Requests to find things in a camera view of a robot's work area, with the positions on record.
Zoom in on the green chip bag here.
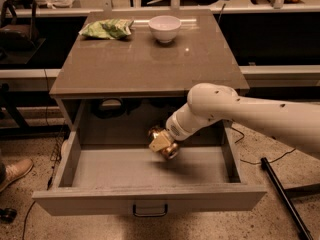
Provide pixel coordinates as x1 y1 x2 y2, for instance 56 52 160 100
79 18 134 39

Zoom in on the black chair left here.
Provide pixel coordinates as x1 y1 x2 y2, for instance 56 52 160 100
0 0 45 65

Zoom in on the white ceramic bowl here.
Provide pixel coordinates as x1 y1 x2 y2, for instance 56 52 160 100
148 15 181 43

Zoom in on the black caster wheel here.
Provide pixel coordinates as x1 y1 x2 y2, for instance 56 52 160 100
0 208 17 223

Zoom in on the black metal stand leg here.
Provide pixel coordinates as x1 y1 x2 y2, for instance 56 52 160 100
261 158 313 240

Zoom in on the black floor cable left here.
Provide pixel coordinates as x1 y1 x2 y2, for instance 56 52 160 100
21 200 37 240

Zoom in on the grey cabinet with glossy top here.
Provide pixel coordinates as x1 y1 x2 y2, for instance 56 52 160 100
50 10 249 146

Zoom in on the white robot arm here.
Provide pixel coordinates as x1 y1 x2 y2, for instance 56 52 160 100
149 83 320 159

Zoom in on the black floor cable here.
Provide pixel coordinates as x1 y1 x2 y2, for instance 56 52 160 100
231 126 297 166
21 200 37 240

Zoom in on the black drawer handle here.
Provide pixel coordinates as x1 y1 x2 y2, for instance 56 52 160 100
132 204 169 218

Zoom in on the tan shoe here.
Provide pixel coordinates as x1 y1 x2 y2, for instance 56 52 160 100
0 159 33 192

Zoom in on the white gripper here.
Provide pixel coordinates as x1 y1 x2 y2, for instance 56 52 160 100
148 113 187 152

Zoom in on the black floor cable right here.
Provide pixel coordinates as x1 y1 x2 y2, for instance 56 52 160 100
231 126 297 166

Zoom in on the orange soda can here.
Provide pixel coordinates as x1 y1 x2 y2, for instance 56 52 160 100
155 140 179 160

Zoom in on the open grey top drawer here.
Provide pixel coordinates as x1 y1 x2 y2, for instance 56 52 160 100
32 98 268 217

